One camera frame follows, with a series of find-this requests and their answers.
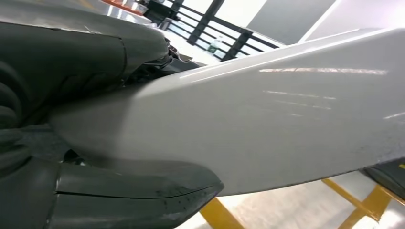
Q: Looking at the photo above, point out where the yellow tape on steel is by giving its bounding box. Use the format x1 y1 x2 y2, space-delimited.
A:
199 178 405 229

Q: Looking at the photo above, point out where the orange flat object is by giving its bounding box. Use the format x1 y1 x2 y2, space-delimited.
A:
101 0 146 16

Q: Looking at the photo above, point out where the black metal railing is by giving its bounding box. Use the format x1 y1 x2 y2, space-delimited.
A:
144 0 281 62

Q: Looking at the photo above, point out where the clear plastic water bottle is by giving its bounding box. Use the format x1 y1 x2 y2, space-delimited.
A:
207 35 224 54

